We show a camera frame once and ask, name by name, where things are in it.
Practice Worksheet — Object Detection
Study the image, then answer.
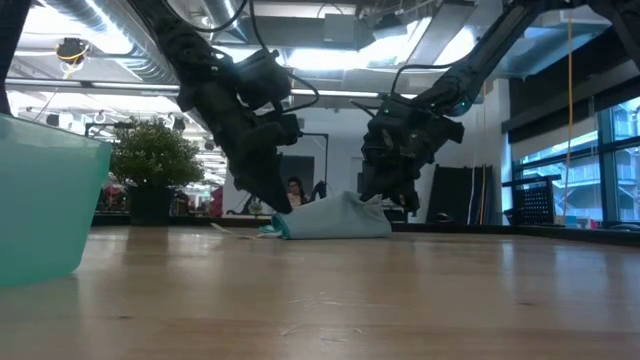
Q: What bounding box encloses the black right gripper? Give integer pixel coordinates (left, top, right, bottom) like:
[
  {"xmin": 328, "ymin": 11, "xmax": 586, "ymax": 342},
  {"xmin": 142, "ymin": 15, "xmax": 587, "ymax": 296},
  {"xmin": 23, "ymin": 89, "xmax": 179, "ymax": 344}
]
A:
[{"xmin": 359, "ymin": 122, "xmax": 465, "ymax": 214}]

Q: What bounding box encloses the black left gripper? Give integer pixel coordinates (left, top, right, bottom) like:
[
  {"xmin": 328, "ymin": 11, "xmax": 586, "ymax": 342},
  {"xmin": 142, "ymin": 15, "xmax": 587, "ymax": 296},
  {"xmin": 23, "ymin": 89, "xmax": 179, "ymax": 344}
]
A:
[{"xmin": 192, "ymin": 84, "xmax": 304, "ymax": 215}]

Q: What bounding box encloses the pale towel with teal edge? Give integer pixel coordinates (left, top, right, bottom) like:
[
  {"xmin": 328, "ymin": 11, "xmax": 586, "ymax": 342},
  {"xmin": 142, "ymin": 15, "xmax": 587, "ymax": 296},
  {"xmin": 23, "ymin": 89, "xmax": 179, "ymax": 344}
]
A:
[{"xmin": 209, "ymin": 190, "xmax": 394, "ymax": 241}]

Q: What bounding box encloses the teal translucent plastic basket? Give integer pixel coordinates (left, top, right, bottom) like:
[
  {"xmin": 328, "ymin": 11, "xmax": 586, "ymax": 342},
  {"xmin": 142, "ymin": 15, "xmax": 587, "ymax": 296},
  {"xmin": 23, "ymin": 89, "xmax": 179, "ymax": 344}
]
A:
[{"xmin": 0, "ymin": 112, "xmax": 112, "ymax": 289}]

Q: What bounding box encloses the person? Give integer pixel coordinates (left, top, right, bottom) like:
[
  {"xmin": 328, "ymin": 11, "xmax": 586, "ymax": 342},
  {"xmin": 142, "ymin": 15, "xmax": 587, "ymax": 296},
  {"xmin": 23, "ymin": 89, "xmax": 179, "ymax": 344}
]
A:
[{"xmin": 285, "ymin": 175, "xmax": 309, "ymax": 209}]

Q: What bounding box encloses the black leaning panel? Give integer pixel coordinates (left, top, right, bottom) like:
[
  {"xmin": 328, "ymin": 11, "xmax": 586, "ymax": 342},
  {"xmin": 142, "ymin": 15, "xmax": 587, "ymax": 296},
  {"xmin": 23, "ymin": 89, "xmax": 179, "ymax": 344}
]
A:
[{"xmin": 422, "ymin": 163, "xmax": 495, "ymax": 226}]

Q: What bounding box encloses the green potted plant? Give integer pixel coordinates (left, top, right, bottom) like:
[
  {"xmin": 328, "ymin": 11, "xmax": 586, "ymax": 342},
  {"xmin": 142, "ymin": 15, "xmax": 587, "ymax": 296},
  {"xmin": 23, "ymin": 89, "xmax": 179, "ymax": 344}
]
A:
[{"xmin": 110, "ymin": 117, "xmax": 206, "ymax": 227}]

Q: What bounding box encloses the black perforated crate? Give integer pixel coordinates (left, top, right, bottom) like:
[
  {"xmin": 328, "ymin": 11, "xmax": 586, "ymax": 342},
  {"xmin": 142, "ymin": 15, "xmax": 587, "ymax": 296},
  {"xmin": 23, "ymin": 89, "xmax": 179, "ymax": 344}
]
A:
[{"xmin": 501, "ymin": 174, "xmax": 562, "ymax": 226}]

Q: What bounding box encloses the grey ceiling box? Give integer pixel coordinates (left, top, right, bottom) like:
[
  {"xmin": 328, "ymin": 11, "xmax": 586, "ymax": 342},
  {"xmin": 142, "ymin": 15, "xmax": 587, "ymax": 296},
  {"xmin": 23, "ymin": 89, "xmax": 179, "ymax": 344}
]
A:
[{"xmin": 322, "ymin": 13, "xmax": 359, "ymax": 46}]

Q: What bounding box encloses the black background station frame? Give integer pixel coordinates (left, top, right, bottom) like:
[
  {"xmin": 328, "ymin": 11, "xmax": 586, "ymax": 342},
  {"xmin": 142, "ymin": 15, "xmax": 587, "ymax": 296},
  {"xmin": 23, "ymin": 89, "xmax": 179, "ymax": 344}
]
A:
[{"xmin": 299, "ymin": 131, "xmax": 330, "ymax": 201}]

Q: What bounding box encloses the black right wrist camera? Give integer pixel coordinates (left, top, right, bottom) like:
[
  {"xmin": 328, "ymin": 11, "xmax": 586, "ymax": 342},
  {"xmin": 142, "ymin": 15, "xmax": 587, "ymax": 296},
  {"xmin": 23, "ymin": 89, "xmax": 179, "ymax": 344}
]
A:
[{"xmin": 364, "ymin": 93, "xmax": 419, "ymax": 132}]

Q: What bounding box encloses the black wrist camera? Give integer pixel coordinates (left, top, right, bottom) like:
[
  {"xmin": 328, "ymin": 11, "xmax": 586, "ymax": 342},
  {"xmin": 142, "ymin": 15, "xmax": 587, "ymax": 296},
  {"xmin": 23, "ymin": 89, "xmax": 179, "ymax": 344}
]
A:
[
  {"xmin": 233, "ymin": 48, "xmax": 293, "ymax": 112},
  {"xmin": 364, "ymin": 93, "xmax": 419, "ymax": 132}
]

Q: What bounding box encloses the black aluminium table frame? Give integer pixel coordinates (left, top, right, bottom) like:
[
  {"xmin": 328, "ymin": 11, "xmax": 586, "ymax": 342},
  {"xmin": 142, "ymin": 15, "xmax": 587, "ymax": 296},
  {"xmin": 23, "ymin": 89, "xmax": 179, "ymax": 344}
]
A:
[{"xmin": 92, "ymin": 212, "xmax": 640, "ymax": 247}]

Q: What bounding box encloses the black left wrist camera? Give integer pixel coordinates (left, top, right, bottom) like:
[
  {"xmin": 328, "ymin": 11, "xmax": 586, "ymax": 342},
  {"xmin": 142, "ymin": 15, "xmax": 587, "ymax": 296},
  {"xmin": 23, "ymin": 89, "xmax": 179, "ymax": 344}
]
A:
[{"xmin": 233, "ymin": 48, "xmax": 293, "ymax": 112}]

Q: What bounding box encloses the silver round ventilation duct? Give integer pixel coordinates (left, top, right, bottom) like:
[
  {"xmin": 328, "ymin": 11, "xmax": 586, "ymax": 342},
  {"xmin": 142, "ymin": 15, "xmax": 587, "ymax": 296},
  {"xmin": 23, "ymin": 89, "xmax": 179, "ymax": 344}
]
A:
[{"xmin": 47, "ymin": 0, "xmax": 236, "ymax": 136}]

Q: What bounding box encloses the yellow hanging cord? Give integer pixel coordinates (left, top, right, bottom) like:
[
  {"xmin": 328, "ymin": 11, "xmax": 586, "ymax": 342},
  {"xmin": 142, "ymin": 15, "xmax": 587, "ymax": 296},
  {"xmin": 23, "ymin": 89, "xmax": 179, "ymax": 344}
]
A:
[{"xmin": 563, "ymin": 17, "xmax": 575, "ymax": 217}]

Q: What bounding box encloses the silver rectangular ventilation duct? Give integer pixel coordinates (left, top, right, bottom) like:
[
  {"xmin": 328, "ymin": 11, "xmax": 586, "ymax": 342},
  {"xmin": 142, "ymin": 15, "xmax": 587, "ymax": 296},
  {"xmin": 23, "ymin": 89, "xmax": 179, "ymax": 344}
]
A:
[{"xmin": 494, "ymin": 0, "xmax": 614, "ymax": 79}]

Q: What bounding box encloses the black ceiling cable reel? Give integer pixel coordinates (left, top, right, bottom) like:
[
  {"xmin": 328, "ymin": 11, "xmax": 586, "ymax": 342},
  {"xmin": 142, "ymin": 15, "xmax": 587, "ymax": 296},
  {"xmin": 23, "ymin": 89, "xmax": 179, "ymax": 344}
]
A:
[{"xmin": 54, "ymin": 37, "xmax": 91, "ymax": 66}]

